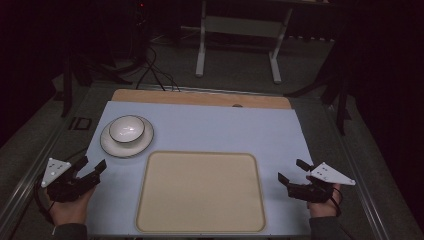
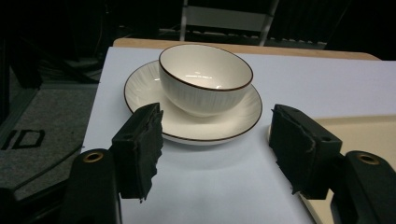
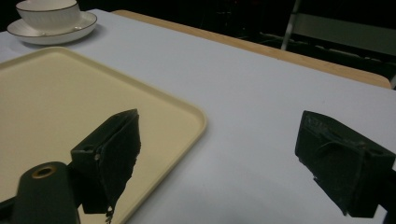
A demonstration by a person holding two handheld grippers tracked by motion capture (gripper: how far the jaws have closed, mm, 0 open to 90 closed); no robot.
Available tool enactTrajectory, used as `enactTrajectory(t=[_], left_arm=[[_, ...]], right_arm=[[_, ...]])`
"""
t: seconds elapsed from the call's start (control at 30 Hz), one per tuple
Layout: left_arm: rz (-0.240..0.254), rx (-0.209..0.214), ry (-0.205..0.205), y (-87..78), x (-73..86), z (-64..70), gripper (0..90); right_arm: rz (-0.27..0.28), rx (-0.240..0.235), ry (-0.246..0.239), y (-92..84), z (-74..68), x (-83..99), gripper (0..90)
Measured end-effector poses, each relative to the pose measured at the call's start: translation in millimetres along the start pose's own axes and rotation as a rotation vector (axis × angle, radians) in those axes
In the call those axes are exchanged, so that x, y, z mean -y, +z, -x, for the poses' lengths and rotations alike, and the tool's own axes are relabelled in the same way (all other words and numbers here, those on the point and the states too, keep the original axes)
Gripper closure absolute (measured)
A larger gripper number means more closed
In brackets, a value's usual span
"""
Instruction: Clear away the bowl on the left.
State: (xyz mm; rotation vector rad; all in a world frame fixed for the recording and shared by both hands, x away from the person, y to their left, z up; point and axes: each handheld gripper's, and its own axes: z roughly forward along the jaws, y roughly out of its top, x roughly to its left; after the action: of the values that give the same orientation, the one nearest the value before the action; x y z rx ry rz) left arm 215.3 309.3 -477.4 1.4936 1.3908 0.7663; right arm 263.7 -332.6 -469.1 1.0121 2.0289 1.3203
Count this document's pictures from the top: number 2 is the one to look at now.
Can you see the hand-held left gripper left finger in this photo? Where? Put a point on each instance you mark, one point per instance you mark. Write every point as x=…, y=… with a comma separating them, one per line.
x=137, y=155

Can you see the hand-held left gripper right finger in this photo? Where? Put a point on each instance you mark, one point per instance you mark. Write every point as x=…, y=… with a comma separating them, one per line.
x=303, y=149

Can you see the white plate with brown rim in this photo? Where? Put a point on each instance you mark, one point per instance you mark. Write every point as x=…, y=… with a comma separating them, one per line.
x=199, y=124

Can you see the white bowl with brown rim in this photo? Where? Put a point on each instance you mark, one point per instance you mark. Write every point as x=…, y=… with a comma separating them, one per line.
x=202, y=77

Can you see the beige tray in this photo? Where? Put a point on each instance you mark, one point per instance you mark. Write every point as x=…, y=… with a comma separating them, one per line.
x=361, y=133

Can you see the white table cover sheet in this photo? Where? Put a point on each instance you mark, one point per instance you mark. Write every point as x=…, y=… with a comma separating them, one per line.
x=311, y=84

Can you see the grey floor mat with lettering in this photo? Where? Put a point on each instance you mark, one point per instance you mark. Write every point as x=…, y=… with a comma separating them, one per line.
x=46, y=124

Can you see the metal stand frame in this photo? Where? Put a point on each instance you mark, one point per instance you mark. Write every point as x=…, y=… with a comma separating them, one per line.
x=229, y=20

